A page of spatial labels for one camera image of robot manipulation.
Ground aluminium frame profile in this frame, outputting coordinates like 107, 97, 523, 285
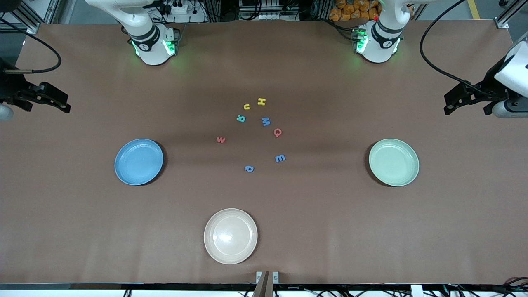
0, 0, 42, 34
494, 0, 528, 29

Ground green plate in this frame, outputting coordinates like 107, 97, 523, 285
368, 138, 420, 187

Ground orange bags pile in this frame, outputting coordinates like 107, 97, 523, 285
329, 0, 381, 22

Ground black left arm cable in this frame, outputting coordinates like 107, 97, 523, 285
420, 0, 497, 99

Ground metal equipment rack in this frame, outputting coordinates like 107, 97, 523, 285
238, 0, 304, 21

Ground cable bundle under table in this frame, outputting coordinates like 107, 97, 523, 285
489, 277, 528, 296

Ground black base cables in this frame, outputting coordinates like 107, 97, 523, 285
327, 18, 360, 42

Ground blue plate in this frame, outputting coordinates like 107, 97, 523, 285
114, 138, 164, 186

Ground brown table cover sheet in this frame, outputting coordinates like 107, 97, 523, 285
0, 20, 528, 285

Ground beige plate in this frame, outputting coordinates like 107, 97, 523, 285
203, 208, 258, 265

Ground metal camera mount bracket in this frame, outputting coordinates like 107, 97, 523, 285
256, 271, 280, 297

